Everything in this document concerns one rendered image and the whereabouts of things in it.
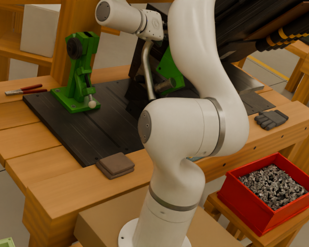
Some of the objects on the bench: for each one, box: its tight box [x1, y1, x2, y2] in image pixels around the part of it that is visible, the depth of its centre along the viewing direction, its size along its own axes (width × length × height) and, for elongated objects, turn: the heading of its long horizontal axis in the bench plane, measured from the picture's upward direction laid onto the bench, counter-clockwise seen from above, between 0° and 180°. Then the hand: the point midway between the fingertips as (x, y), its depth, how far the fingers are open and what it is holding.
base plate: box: [23, 78, 276, 168], centre depth 177 cm, size 42×110×2 cm, turn 109°
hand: (165, 31), depth 152 cm, fingers closed on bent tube, 3 cm apart
